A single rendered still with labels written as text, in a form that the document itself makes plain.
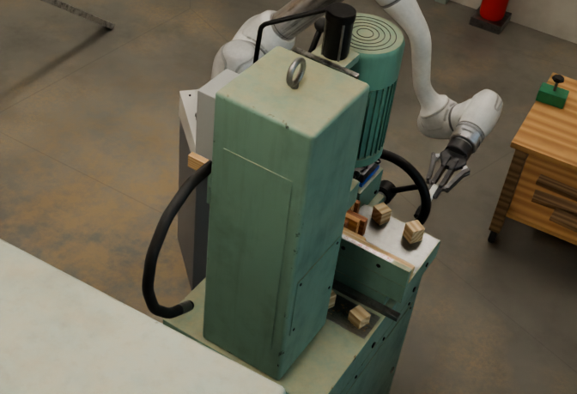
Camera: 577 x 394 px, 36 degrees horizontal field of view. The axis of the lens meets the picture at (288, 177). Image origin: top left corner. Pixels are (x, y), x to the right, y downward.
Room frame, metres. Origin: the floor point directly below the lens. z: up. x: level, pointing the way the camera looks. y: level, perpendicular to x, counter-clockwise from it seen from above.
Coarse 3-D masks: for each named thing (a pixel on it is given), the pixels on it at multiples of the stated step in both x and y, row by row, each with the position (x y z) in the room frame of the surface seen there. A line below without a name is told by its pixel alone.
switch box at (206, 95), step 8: (224, 72) 1.49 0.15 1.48; (232, 72) 1.49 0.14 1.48; (216, 80) 1.46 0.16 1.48; (224, 80) 1.46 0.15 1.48; (200, 88) 1.42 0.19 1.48; (208, 88) 1.43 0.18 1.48; (216, 88) 1.43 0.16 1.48; (200, 96) 1.41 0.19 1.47; (208, 96) 1.41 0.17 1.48; (200, 104) 1.41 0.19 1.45; (208, 104) 1.40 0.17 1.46; (200, 112) 1.41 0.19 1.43; (208, 112) 1.40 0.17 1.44; (200, 120) 1.41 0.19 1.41; (208, 120) 1.40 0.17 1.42; (200, 128) 1.41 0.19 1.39; (208, 128) 1.40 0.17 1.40; (200, 136) 1.41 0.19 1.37; (208, 136) 1.40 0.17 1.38; (200, 144) 1.41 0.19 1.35; (208, 144) 1.40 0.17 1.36; (200, 152) 1.41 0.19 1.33; (208, 152) 1.40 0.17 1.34
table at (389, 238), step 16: (208, 192) 1.79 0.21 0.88; (368, 208) 1.79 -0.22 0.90; (368, 224) 1.73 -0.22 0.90; (384, 224) 1.73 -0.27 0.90; (400, 224) 1.74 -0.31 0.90; (368, 240) 1.66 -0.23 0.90; (384, 240) 1.67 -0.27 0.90; (400, 240) 1.68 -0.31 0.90; (432, 240) 1.69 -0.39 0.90; (400, 256) 1.62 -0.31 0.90; (416, 256) 1.63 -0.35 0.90; (432, 256) 1.66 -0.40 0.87; (352, 272) 1.58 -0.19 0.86; (368, 272) 1.56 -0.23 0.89; (416, 272) 1.57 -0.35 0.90; (384, 288) 1.54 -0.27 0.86; (400, 288) 1.52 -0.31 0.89
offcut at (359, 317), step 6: (360, 306) 1.50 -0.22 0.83; (354, 312) 1.47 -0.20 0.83; (360, 312) 1.48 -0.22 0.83; (366, 312) 1.48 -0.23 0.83; (348, 318) 1.48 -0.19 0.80; (354, 318) 1.47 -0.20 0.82; (360, 318) 1.46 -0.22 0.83; (366, 318) 1.46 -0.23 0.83; (354, 324) 1.46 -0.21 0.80; (360, 324) 1.45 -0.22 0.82
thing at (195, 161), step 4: (192, 152) 1.88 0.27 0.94; (188, 156) 1.87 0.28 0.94; (192, 156) 1.86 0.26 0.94; (196, 156) 1.86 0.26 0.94; (200, 156) 1.87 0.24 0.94; (188, 160) 1.87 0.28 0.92; (192, 160) 1.86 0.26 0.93; (196, 160) 1.85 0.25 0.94; (200, 160) 1.85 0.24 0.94; (204, 160) 1.85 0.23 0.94; (208, 160) 1.86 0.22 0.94; (188, 164) 1.87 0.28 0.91; (192, 164) 1.86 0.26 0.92; (196, 164) 1.85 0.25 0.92; (200, 164) 1.85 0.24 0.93; (192, 168) 1.86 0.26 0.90; (196, 168) 1.85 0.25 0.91; (344, 228) 1.66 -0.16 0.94; (348, 232) 1.64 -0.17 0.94; (352, 232) 1.65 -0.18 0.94; (356, 236) 1.63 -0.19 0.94; (360, 236) 1.63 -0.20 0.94
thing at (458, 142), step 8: (448, 144) 2.13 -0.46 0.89; (456, 144) 2.11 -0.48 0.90; (464, 144) 2.12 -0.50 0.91; (440, 152) 2.12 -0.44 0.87; (448, 152) 2.11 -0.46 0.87; (456, 152) 2.11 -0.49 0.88; (464, 152) 2.10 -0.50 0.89; (440, 160) 2.09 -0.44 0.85; (464, 160) 2.09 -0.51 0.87; (448, 168) 2.07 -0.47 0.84; (456, 168) 2.06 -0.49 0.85
